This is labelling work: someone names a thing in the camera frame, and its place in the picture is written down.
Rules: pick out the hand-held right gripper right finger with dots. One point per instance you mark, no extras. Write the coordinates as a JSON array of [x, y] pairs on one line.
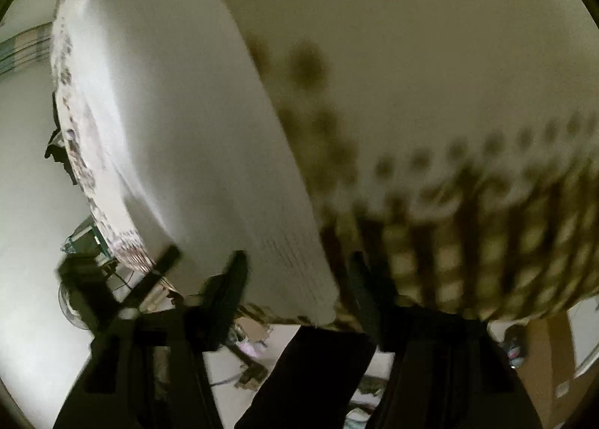
[[362, 291]]

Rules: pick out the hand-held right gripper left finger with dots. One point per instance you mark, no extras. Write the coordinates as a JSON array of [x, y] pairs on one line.
[[229, 286]]

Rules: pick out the floor clutter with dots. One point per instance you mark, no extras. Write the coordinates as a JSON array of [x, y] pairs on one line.
[[250, 354]]

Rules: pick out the person's dark trouser leg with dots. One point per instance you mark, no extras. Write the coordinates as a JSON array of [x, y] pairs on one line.
[[304, 377]]

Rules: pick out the colourful shoe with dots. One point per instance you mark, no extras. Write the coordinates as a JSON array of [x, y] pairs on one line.
[[514, 347]]

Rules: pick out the white mattress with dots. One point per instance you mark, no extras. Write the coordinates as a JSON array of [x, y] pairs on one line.
[[187, 129]]

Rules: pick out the brown cardboard box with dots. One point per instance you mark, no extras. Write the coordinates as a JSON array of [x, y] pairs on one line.
[[550, 363]]

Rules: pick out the brown dotted bed sheet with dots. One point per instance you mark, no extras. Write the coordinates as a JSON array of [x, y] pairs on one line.
[[421, 82]]

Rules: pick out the striped cloth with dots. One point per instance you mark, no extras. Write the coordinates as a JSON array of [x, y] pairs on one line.
[[25, 47]]

